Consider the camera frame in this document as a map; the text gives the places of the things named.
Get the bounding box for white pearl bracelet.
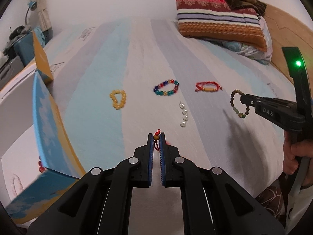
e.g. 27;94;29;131
178;101;189;128

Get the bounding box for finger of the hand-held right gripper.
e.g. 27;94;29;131
240;93;297;110
254;104;302;131

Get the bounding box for red cord bracelet gold tube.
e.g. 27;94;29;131
195;81;222;93

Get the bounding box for striped folded quilt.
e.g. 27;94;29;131
174;0;267;52

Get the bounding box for beige curtain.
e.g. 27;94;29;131
37;0;53;33

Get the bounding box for brown patterned trousers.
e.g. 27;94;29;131
255;185;286;226

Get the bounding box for blue desk lamp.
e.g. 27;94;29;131
24;1;38;26

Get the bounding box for pale blue floral pillow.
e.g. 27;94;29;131
213;15;273;66

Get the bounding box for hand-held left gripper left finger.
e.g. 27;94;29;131
26;133;154;235

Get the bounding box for blue and orange cardboard box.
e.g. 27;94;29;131
0;27;86;226

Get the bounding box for multicolour bead bracelet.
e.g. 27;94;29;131
153;79;180;97

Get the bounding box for red cord bracelet wooden bead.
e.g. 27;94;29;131
153;128;171;153

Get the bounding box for yellow bead bracelet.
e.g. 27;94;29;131
109;90;127;109

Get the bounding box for person's right hand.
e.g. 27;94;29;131
282;130;313;177

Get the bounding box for white shirt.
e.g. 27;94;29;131
284;186;313;235

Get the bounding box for striped blue and grey bedsheet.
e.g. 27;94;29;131
0;17;301;235

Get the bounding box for brown bead bracelet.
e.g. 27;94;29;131
230;89;251;119

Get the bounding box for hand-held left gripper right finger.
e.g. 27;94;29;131
159;132;285;235

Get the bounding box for pink bead bracelet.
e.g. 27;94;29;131
8;174;25;197

